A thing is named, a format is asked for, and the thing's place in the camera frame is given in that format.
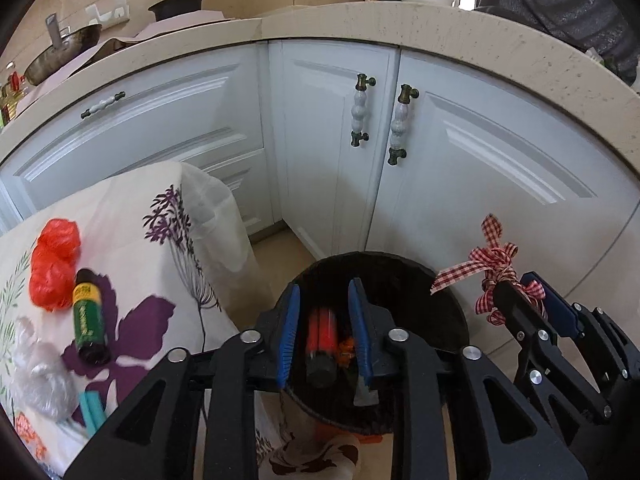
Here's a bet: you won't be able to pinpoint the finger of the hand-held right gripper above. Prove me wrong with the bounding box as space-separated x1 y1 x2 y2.
494 280 612 426
520 271 632 386

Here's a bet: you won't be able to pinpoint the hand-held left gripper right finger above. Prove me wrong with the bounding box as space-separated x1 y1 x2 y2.
348 278 588 480

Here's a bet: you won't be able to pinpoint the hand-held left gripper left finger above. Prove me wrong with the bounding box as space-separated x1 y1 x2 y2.
64 284 301 480

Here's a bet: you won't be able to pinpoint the red lighter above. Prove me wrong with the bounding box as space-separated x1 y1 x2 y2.
305 308 341 390

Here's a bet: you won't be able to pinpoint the black trash bin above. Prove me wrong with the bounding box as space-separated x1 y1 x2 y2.
270 251 471 436

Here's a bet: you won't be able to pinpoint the red checkered ribbon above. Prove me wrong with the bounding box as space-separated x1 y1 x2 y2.
430 214 546 326

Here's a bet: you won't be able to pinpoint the green labelled battery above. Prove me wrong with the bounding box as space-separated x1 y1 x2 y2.
72 268 112 366

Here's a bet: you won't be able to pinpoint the teal plastic piece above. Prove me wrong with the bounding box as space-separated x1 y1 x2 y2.
80 391 108 433

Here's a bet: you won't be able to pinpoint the red plastic bag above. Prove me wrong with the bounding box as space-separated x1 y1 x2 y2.
30 218 82 311

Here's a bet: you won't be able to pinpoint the clear plastic bag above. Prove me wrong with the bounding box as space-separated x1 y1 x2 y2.
10 316 81 421

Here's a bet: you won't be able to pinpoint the white cabinet door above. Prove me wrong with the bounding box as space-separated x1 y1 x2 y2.
267 40 401 261
370 52 640 321

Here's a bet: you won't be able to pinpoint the floral tablecloth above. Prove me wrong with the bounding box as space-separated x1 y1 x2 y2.
0 160 361 480

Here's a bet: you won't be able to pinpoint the black lidded pot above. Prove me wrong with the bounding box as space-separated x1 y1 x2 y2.
148 0 208 22

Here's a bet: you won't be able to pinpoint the metal wok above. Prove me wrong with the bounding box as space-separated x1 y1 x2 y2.
23 14 103 86

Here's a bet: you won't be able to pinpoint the group of condiment bottles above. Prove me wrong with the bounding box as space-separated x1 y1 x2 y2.
0 62 26 128

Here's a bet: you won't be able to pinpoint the ceramic door handle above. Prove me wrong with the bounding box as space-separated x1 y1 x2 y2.
350 73 377 147
387 84 420 166

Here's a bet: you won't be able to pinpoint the ceramic drawer handle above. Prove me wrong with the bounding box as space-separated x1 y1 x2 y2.
81 91 126 120

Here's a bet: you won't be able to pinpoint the white wall switches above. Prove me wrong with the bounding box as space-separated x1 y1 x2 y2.
85 0 131 23

